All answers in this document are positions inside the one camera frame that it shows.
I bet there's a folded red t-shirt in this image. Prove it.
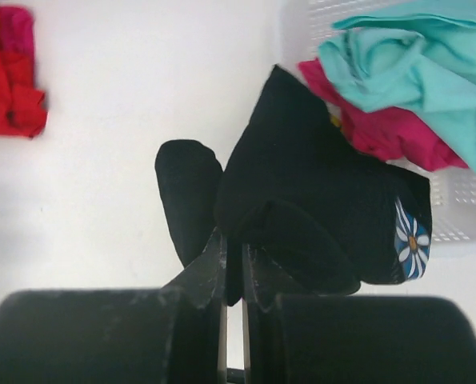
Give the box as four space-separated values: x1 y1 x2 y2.
0 41 48 138

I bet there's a folded pink t-shirt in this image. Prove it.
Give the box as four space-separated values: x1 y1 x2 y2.
0 6 35 86

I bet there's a magenta t-shirt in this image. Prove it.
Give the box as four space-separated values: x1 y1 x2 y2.
298 58 468 172

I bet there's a white plastic basket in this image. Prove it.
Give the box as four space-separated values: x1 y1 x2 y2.
277 0 476 243

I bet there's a black daisy t-shirt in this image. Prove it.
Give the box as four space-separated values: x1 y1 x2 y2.
154 66 432 295

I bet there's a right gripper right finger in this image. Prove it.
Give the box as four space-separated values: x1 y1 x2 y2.
242 246 476 383

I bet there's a teal t-shirt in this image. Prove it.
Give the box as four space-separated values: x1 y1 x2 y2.
318 1 476 173

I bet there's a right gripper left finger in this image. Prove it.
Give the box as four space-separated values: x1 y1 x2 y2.
0 231 224 383

